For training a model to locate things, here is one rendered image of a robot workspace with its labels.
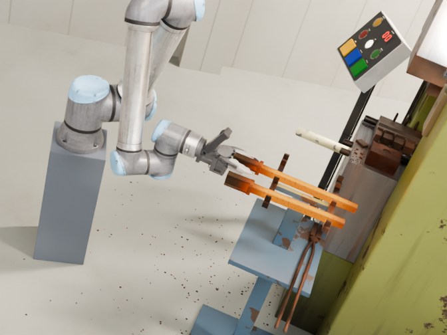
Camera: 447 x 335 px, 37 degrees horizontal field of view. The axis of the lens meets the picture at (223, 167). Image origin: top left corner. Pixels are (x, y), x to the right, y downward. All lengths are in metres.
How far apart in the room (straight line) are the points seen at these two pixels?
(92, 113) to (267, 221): 0.79
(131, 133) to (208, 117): 2.06
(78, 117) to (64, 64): 1.90
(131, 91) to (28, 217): 1.21
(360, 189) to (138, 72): 0.99
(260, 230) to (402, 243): 0.51
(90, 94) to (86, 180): 0.38
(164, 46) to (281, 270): 0.88
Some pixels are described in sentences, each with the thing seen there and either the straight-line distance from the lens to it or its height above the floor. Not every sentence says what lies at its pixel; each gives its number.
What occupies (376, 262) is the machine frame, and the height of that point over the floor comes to 0.72.
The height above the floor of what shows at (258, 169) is 0.94.
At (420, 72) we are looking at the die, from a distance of 2.59.
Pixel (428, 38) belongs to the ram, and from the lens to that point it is 2.49.
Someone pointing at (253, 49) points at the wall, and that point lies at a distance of 4.99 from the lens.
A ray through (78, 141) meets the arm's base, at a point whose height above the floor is 0.65.
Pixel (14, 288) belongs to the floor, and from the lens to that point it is 2.98.
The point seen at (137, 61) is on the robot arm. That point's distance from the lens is 2.25.
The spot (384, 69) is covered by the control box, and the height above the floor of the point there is 1.06.
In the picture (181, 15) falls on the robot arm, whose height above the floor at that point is 1.32.
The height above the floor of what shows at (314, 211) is 0.95.
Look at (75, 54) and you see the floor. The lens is 4.68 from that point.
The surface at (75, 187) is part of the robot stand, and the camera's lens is 2.81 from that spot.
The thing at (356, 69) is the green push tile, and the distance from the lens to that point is 3.16.
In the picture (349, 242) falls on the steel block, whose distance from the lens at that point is 2.82.
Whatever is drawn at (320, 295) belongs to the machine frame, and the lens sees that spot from 3.02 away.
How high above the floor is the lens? 2.21
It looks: 34 degrees down
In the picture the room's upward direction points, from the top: 19 degrees clockwise
